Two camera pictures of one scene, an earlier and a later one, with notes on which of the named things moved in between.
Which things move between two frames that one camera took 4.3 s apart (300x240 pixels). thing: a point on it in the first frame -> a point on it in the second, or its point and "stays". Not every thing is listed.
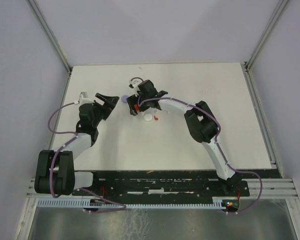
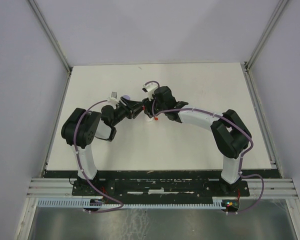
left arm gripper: (107, 107) -> (132, 104)
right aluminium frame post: (246, 67) stays
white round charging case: (148, 117) stays
